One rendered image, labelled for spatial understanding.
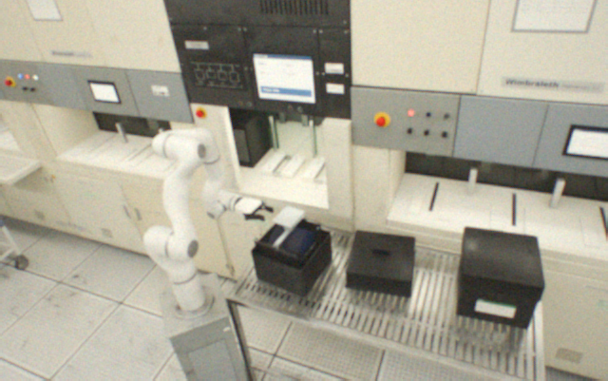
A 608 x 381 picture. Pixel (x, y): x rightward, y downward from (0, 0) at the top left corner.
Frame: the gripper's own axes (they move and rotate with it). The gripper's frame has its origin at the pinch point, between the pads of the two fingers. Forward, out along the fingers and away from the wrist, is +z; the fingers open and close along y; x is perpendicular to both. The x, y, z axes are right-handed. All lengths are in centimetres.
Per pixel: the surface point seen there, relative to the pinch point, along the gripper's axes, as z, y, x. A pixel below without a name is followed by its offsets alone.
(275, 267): 12.4, 13.4, -16.6
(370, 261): 47, -11, -19
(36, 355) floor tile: -140, 76, -108
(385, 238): 47, -28, -19
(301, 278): 25.5, 13.1, -17.7
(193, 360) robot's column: -12, 52, -52
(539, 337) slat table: 117, -11, -29
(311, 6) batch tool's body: 10, -35, 83
